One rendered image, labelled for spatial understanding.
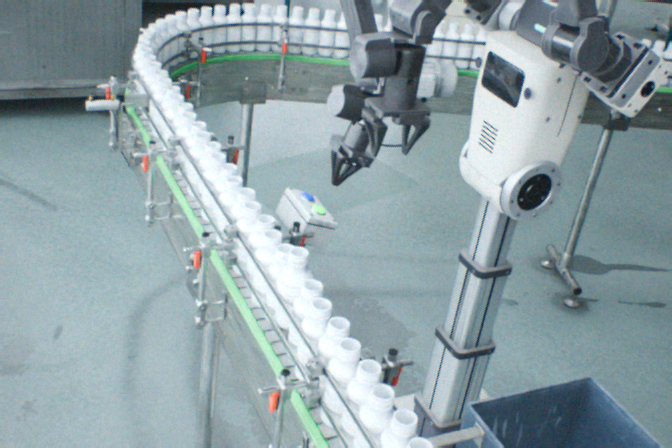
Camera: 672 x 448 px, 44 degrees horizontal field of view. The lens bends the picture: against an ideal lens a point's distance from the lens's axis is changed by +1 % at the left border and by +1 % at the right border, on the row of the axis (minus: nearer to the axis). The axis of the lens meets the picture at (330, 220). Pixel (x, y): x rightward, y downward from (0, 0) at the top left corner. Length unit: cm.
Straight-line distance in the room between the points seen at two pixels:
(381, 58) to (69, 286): 236
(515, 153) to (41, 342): 198
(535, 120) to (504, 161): 12
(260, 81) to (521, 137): 150
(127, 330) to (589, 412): 193
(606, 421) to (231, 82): 189
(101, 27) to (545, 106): 330
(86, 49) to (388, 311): 229
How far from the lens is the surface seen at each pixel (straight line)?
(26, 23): 472
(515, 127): 189
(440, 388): 235
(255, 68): 316
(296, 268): 155
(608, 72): 172
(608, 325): 384
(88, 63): 484
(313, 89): 322
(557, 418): 188
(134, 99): 246
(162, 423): 291
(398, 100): 145
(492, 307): 221
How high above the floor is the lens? 202
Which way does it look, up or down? 29 degrees down
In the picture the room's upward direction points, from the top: 9 degrees clockwise
